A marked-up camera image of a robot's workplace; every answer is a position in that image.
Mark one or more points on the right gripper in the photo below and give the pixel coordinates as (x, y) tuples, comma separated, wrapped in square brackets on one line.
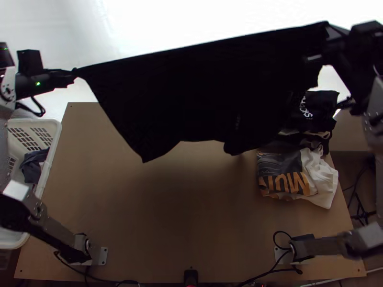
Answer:
[(335, 47)]

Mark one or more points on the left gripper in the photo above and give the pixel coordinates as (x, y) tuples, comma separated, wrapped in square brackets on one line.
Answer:
[(59, 79)]

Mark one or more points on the dark t-shirt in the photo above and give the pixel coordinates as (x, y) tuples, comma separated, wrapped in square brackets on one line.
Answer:
[(194, 98)]

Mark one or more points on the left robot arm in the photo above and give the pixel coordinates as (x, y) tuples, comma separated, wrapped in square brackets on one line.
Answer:
[(45, 224)]

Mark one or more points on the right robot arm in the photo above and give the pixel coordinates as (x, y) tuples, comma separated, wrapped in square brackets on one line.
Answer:
[(374, 98)]

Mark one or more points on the grey t-shirt with orange print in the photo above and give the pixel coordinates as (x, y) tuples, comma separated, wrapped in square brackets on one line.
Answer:
[(281, 167)]

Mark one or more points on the white t-shirt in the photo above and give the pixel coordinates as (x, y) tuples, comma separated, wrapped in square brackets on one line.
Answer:
[(320, 179)]

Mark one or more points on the white laundry basket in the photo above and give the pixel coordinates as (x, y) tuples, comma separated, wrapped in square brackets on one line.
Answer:
[(33, 134)]

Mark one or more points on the blue-grey garment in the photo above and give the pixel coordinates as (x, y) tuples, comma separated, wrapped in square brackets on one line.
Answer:
[(31, 167)]

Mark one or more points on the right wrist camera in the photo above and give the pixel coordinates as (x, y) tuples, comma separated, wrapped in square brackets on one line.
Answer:
[(365, 31)]

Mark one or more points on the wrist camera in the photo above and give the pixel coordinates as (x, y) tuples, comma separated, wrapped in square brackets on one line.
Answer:
[(29, 61), (365, 31)]

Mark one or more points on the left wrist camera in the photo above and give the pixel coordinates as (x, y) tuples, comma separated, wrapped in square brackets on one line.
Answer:
[(29, 61)]

